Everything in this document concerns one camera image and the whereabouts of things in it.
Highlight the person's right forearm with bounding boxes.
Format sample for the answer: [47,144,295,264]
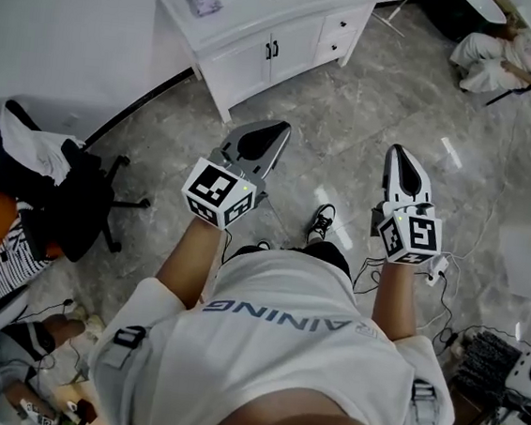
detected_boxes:
[367,257,425,349]

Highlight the person's left forearm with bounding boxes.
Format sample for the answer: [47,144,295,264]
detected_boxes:
[150,212,229,317]

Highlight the person's black shorts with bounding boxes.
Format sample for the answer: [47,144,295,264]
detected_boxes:
[224,230,357,282]

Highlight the white oval table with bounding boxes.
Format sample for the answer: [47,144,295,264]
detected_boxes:
[453,0,511,26]

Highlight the white vanity cabinet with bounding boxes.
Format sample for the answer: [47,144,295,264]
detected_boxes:
[142,0,390,140]

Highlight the white long-handled squeegee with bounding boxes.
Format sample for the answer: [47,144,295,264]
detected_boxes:
[369,0,424,40]

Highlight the person's white t-shirt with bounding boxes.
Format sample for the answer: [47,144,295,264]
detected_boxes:
[82,230,472,425]

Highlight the person's black and white shoe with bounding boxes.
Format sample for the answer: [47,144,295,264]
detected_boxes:
[305,200,338,248]

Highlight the black office chair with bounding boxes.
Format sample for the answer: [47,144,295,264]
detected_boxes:
[0,97,161,271]

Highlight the black and white striped cloth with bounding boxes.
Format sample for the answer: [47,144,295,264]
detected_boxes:
[0,200,62,311]

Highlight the black bristly mat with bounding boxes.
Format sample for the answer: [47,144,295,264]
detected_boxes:
[448,326,526,410]

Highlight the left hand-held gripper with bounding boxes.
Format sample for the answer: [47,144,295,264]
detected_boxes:
[177,111,294,235]

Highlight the white power strip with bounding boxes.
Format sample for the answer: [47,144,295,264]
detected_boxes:
[421,252,451,289]

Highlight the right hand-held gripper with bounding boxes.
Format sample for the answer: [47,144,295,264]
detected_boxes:
[366,143,454,270]

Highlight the lavender soap dish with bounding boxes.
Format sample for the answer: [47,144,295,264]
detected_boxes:
[188,0,224,21]

